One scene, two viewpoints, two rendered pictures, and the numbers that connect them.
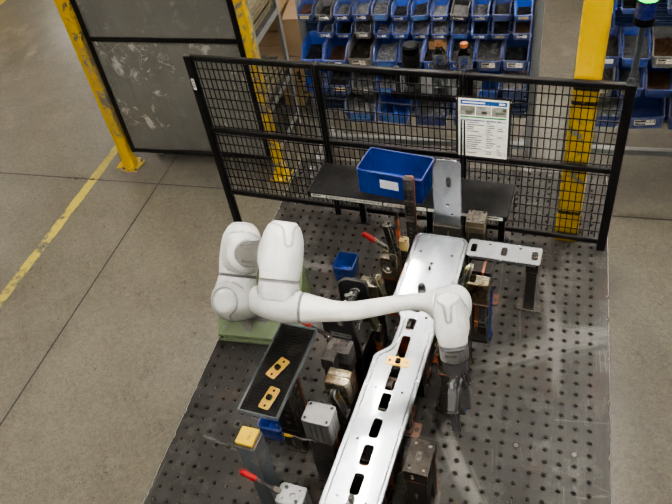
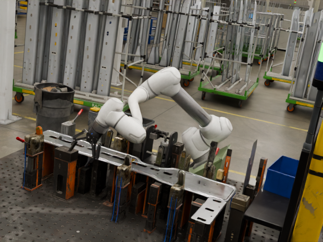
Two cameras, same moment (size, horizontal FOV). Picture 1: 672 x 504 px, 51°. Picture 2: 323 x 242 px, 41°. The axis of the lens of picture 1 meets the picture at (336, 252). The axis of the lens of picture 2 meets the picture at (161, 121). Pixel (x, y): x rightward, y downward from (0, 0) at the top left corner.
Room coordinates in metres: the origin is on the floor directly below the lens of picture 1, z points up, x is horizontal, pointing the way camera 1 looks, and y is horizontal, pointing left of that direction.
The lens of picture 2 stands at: (1.50, -2.62, 2.03)
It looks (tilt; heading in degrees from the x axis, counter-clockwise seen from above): 17 degrees down; 87
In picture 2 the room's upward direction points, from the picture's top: 8 degrees clockwise
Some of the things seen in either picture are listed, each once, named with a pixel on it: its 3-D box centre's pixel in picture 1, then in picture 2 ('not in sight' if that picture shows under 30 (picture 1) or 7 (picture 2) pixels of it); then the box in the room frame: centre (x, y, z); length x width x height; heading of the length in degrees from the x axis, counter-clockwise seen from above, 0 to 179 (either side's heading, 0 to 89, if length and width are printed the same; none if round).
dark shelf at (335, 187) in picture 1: (409, 190); (281, 191); (2.38, -0.37, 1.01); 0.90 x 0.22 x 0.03; 64
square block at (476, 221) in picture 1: (475, 247); (235, 226); (2.09, -0.59, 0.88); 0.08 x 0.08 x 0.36; 64
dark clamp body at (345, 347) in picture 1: (346, 376); (137, 166); (1.54, 0.04, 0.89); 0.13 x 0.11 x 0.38; 64
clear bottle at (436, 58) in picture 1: (439, 63); not in sight; (2.52, -0.55, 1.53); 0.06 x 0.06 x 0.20
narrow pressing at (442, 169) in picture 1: (447, 193); (249, 170); (2.13, -0.48, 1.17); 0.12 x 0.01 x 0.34; 64
